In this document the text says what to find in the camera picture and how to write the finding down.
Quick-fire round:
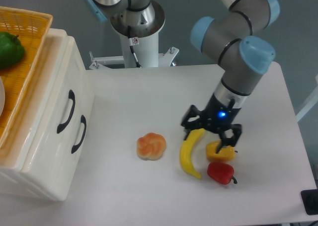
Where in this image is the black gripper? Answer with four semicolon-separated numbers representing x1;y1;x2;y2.
180;93;243;154

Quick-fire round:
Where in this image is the white drawer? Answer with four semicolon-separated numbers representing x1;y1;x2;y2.
20;37;94;201

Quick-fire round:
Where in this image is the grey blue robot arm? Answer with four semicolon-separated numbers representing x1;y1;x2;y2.
85;0;280;149

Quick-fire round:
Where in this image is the white drawer cabinet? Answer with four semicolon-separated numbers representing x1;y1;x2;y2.
0;28;95;202

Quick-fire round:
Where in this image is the yellow bell pepper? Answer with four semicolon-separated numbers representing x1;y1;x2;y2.
206;140;236;162

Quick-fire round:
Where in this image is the yellow banana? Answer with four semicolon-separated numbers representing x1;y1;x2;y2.
179;128;205;179

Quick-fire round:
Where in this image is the red bell pepper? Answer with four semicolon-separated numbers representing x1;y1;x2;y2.
207;162;238;185

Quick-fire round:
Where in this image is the bread roll on table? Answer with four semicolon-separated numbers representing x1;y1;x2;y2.
136;133;166;160

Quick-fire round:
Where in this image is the black device at edge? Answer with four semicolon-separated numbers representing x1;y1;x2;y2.
301;189;318;215

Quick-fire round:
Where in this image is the orange woven basket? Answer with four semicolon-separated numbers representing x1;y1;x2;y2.
0;6;53;144

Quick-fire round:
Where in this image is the white plate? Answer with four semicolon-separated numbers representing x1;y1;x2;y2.
0;78;5;115

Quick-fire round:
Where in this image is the green bell pepper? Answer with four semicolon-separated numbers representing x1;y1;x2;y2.
0;32;25;69

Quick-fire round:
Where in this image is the white frame at right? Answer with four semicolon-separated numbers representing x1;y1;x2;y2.
296;75;318;122

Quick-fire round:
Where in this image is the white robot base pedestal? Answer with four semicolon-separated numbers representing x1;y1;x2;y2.
90;0;179;69

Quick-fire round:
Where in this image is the black lower drawer handle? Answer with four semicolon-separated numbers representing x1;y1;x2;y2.
71;115;87;154

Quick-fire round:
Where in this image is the black drawer handle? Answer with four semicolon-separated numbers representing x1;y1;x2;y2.
57;90;76;134
71;115;87;154

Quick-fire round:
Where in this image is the black top drawer handle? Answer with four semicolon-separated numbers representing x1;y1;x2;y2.
57;90;76;134

